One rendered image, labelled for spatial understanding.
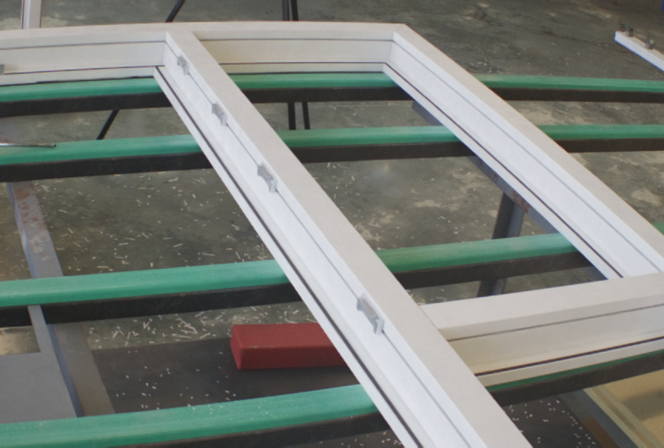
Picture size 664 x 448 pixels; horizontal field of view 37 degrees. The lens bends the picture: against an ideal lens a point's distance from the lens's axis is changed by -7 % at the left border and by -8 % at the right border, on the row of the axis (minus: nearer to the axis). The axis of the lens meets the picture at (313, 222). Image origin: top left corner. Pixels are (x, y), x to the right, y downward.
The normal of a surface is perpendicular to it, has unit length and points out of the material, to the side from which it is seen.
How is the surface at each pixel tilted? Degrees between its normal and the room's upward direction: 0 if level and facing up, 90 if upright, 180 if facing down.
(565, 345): 90
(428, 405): 90
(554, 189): 90
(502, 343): 90
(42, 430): 0
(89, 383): 0
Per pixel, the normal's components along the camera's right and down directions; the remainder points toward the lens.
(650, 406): 0.15, -0.87
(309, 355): 0.26, 0.50
